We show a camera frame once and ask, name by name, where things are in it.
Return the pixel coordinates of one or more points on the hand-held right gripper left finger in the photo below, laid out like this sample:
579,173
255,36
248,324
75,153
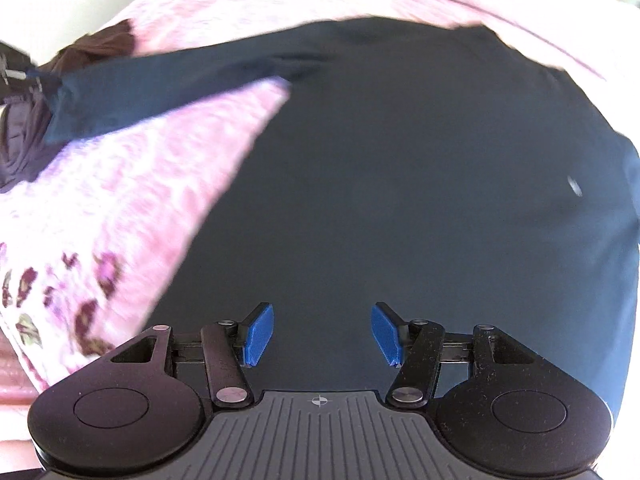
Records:
259,332

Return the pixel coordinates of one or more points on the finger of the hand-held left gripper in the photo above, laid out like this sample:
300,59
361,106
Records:
42,80

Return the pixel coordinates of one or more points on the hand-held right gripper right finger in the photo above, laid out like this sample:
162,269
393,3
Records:
386,332

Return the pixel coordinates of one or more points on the teal shirt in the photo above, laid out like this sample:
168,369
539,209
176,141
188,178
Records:
400,185

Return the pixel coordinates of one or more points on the dark brown garment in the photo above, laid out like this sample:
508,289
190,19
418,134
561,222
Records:
100,45

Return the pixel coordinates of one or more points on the pink rose printed blanket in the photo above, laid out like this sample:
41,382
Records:
125,185

